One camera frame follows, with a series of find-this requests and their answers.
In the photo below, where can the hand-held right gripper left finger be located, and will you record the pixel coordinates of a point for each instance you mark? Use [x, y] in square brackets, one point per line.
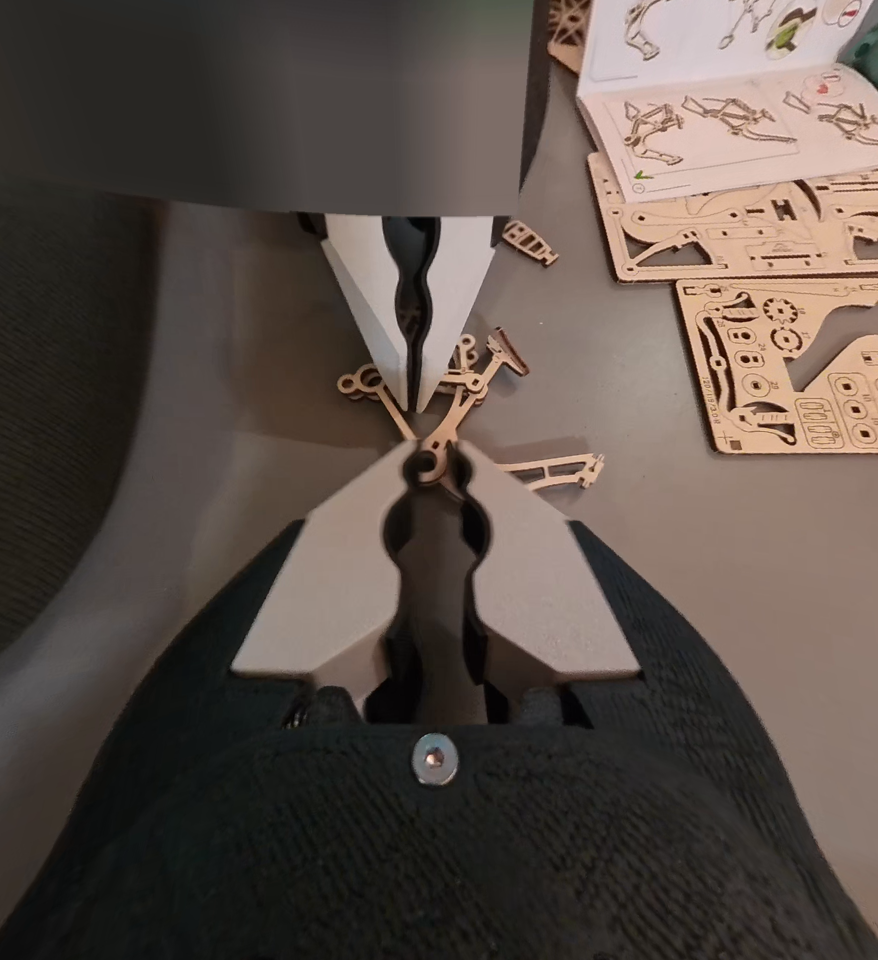
[319, 600]

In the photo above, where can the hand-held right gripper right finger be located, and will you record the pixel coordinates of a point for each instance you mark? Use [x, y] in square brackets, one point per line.
[551, 600]

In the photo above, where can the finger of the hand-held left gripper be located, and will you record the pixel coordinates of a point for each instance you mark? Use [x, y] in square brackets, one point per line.
[461, 285]
[356, 277]

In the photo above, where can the small ladder-shaped wooden part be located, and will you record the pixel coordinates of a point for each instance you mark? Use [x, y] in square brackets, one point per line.
[529, 238]

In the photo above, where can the curved wooden strut part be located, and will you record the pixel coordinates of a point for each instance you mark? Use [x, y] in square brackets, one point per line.
[595, 466]

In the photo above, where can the wooden bicycle frame assembly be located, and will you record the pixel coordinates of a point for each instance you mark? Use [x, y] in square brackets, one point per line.
[396, 415]

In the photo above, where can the wooden sheet with gear parts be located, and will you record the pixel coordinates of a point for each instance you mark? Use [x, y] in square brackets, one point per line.
[765, 390]

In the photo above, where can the wooden spoked wheel part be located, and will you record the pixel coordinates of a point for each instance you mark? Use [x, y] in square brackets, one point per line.
[559, 52]

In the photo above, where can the white instruction booklet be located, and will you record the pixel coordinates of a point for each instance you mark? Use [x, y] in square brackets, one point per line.
[708, 45]

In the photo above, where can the wooden sheet with frame parts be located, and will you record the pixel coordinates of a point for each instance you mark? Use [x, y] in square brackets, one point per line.
[731, 232]

